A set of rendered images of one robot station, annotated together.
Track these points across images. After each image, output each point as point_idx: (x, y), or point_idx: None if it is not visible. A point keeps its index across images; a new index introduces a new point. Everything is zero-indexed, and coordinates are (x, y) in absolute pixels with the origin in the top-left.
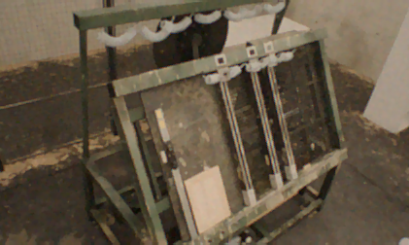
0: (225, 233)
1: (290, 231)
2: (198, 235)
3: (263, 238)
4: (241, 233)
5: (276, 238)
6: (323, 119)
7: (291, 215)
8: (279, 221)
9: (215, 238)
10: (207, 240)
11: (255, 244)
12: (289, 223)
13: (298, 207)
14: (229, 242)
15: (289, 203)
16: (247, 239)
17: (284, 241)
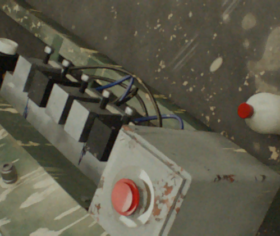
0: None
1: (46, 7)
2: None
3: (65, 55)
4: None
5: (61, 27)
6: None
7: (10, 25)
8: (30, 48)
9: (3, 157)
10: (11, 185)
11: (85, 69)
12: (13, 8)
13: None
14: (24, 105)
15: None
16: (3, 49)
17: (71, 12)
